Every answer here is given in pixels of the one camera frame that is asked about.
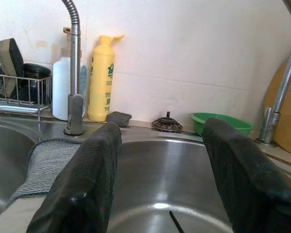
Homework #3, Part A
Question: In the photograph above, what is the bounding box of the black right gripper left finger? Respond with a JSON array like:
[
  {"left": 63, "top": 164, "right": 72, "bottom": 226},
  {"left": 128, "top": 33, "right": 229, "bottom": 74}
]
[{"left": 26, "top": 121, "right": 123, "bottom": 233}]

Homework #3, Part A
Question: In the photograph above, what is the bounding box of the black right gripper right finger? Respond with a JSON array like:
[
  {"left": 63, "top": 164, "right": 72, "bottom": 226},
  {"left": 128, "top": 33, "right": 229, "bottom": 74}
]
[{"left": 202, "top": 117, "right": 291, "bottom": 233}]

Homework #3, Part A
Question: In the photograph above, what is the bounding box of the grey dish cloth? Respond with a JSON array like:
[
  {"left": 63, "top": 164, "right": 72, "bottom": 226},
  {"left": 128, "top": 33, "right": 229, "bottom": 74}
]
[{"left": 7, "top": 138, "right": 84, "bottom": 203}]

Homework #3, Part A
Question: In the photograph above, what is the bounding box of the green plastic bowl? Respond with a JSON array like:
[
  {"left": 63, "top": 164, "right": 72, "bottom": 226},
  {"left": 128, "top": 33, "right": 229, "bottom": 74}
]
[{"left": 189, "top": 112, "right": 254, "bottom": 137}]

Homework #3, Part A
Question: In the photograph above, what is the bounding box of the steel gooseneck faucet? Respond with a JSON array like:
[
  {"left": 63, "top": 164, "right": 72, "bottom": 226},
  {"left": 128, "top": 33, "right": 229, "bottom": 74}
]
[{"left": 254, "top": 0, "right": 291, "bottom": 148}]

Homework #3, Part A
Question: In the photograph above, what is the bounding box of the small dark grey block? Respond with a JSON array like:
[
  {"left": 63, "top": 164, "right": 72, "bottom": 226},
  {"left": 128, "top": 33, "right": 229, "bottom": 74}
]
[{"left": 106, "top": 111, "right": 132, "bottom": 127}]

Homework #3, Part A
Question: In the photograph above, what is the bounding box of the black chopstick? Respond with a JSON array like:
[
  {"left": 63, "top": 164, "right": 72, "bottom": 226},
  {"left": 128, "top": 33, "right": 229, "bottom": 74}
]
[{"left": 169, "top": 210, "right": 185, "bottom": 233}]

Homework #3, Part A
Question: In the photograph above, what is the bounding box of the stainless steel double sink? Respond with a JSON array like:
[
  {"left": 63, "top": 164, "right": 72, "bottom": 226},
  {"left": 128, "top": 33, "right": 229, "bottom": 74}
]
[{"left": 0, "top": 114, "right": 291, "bottom": 233}]

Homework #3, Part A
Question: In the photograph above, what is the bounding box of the plain white plastic bottle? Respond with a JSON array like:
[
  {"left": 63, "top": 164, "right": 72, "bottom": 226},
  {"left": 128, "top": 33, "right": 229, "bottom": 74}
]
[{"left": 52, "top": 56, "right": 88, "bottom": 121}]

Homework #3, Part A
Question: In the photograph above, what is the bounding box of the yellow dish soap bottle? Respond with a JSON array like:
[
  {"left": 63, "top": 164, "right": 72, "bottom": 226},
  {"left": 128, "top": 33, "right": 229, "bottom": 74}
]
[{"left": 87, "top": 33, "right": 126, "bottom": 122}]

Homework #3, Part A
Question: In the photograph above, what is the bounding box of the dark metal sink strainer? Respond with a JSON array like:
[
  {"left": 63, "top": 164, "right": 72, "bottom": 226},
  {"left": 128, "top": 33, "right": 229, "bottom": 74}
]
[{"left": 151, "top": 111, "right": 183, "bottom": 133}]

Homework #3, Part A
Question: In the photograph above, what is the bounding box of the tan and black sponge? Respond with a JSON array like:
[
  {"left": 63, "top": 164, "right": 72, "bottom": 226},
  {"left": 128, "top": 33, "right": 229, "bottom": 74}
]
[{"left": 0, "top": 38, "right": 25, "bottom": 100}]

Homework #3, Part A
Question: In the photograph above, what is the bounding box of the steel wire sink rack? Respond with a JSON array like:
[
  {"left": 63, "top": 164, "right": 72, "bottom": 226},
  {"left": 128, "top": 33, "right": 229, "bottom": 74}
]
[{"left": 0, "top": 72, "right": 53, "bottom": 122}]

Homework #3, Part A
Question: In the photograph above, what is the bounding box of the steel flexible hose faucet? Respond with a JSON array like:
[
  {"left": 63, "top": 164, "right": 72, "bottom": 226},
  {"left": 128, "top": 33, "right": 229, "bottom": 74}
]
[{"left": 61, "top": 0, "right": 86, "bottom": 136}]

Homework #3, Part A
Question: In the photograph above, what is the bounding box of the small tan wall hook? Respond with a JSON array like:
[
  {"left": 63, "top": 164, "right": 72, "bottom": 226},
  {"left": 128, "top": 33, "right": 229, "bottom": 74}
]
[{"left": 62, "top": 26, "right": 73, "bottom": 41}]

